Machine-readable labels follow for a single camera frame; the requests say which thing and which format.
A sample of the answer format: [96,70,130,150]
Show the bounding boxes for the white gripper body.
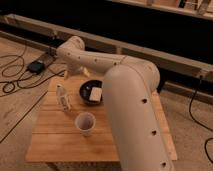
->
[64,65,90,79]

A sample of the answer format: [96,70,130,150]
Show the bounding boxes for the clear plastic bottle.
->
[56,84,71,111]

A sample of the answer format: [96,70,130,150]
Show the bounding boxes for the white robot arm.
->
[56,36,175,171]

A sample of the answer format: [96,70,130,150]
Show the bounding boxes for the black bowl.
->
[79,80,103,105]

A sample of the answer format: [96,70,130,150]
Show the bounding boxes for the white sponge block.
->
[89,87,102,102]

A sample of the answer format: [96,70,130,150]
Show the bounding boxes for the black power adapter box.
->
[27,61,45,74]

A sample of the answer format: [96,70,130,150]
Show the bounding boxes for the white paper cup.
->
[75,112,96,137]

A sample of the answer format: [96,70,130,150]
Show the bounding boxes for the wooden table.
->
[26,76,177,163]

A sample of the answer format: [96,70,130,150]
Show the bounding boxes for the wooden floor beam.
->
[0,13,213,104]

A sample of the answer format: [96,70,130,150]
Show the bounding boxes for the black floor cable left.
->
[0,44,68,144]

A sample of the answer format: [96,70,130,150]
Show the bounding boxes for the black cable right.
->
[188,75,213,164]

